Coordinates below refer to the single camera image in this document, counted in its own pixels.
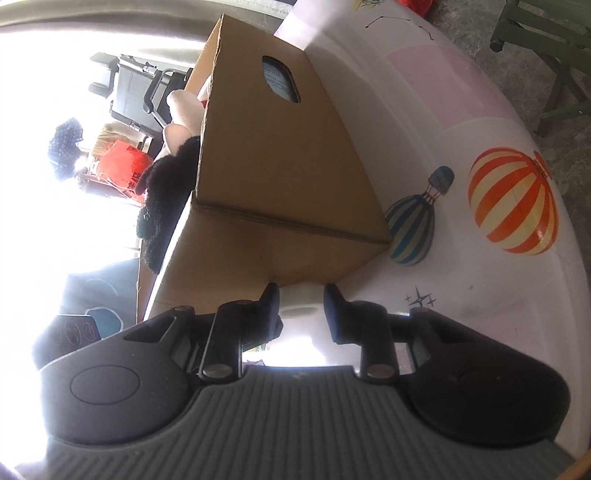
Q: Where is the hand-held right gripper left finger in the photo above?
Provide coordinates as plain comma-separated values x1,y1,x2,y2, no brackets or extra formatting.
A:
122,282,283,381

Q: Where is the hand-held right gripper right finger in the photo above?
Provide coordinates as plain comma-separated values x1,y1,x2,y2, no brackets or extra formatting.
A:
323,283,469,381

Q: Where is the brown cardboard box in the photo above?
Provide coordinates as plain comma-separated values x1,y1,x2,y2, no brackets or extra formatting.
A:
136,13,393,324

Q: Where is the pink and black plush toy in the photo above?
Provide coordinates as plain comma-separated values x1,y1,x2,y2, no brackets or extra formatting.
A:
136,88,208,273

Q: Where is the dark dotted floor mat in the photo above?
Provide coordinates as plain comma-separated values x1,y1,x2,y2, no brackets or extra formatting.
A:
60,268,139,335

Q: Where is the orange plastic bag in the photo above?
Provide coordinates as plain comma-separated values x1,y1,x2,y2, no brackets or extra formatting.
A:
92,138,155,201

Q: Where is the dark patterned cloth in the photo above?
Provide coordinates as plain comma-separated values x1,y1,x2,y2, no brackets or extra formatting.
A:
46,117,86,178

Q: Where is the green wooden chair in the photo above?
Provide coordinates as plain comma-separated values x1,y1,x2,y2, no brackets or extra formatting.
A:
489,0,591,137

